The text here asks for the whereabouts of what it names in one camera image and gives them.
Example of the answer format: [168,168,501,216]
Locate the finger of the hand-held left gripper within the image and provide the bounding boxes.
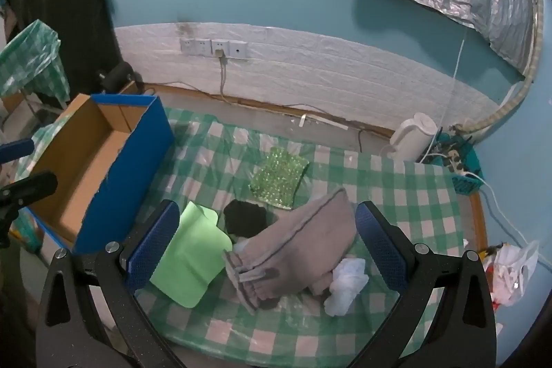
[0,139,35,164]
[0,172,58,250]

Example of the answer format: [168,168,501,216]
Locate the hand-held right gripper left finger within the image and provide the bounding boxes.
[37,200,186,368]

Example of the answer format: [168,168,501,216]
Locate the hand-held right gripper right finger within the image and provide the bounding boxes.
[347,202,496,368]

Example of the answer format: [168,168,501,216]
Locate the light green cloth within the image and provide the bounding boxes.
[149,202,234,308]

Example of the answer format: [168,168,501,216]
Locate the white cloth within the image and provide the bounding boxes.
[323,258,369,317]

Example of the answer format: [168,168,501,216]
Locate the grey towel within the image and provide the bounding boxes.
[222,187,358,312]

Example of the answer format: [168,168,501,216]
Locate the black cloth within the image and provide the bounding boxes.
[223,199,269,237]

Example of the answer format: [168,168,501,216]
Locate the blue cardboard box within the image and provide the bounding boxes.
[26,92,175,256]

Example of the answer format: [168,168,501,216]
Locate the green checked tablecloth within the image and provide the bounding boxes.
[17,105,466,358]

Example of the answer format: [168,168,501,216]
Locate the green checked plastic bag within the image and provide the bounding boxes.
[0,20,70,105]

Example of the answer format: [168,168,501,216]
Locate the blue plastic basket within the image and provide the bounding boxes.
[431,131,484,195]

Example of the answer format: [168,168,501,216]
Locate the white power strip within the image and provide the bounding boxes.
[446,148,467,176]

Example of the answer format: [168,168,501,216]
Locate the white electric kettle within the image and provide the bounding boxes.
[390,112,441,162]

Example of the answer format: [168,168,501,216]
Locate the green sequin pad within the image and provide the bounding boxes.
[249,147,310,212]

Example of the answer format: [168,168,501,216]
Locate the black round object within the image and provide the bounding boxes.
[97,62,144,91]

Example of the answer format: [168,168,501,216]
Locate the white plastic bag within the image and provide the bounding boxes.
[487,241,540,306]

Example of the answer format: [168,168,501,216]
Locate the dark hanging jacket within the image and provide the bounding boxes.
[3,0,127,95]

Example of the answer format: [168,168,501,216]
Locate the white power cable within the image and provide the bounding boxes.
[465,172,530,247]

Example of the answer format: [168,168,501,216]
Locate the tangle of dark cables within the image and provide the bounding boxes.
[433,126,474,151]

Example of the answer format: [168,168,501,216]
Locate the grey plug cable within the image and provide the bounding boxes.
[215,49,236,103]

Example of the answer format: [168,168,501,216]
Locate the beige braided hose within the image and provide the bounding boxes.
[485,0,545,132]

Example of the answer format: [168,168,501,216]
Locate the white hanging cord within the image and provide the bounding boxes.
[439,38,465,136]

